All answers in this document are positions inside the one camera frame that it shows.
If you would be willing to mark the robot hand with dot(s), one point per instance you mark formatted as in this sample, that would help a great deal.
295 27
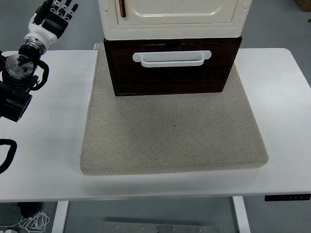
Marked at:
41 31

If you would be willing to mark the dark wooden drawer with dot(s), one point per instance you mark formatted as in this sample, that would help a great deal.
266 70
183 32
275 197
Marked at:
170 80

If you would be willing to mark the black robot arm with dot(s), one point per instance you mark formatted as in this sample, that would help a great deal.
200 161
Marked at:
14 97

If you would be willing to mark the dark wooden drawer housing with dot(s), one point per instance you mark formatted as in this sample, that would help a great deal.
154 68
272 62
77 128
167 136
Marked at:
136 41

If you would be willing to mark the cream plastic cabinet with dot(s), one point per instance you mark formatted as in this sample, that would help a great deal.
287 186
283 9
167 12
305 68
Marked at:
170 26

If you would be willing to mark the beige fabric mat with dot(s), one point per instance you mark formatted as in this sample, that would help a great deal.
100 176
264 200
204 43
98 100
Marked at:
170 133

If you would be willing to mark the white table leg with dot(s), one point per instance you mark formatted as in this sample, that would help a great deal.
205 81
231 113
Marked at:
241 216
59 218

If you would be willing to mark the white power adapter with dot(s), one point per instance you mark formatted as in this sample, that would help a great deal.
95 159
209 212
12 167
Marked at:
8 230

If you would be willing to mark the cardboard box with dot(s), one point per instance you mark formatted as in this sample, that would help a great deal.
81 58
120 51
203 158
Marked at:
305 4

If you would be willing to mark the black table control panel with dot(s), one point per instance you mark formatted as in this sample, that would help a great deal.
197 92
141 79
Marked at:
286 197

